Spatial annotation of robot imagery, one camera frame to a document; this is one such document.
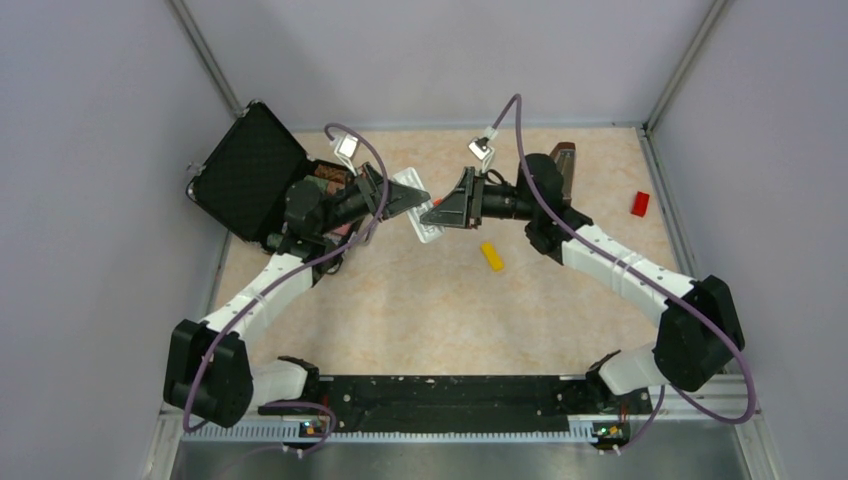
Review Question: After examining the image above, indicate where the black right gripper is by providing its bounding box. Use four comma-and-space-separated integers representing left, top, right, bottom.
421, 168, 537, 231

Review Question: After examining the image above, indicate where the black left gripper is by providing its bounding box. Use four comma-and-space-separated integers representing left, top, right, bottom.
317, 161, 431, 235

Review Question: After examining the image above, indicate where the white remote control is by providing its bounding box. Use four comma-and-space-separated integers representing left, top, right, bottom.
392, 167, 445, 244

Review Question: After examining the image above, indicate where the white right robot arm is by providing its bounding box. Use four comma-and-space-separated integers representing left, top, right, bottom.
421, 153, 745, 412

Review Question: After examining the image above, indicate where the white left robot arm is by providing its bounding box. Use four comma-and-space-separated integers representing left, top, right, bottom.
163, 164, 432, 427

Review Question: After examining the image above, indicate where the yellow toy block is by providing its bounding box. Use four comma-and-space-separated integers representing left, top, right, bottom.
480, 242, 505, 272

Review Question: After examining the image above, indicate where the brown wooden metronome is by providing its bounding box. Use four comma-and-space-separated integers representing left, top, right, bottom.
550, 141, 576, 206

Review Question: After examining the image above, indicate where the black poker chip case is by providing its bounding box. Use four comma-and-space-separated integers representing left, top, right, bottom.
186, 100, 354, 254

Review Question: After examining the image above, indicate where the red toy brick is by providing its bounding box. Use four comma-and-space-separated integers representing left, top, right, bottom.
630, 191, 651, 218

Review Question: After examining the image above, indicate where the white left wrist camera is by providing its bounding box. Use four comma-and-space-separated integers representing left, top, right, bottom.
331, 133, 360, 175

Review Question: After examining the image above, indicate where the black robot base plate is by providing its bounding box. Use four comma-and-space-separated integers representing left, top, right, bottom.
285, 375, 653, 436

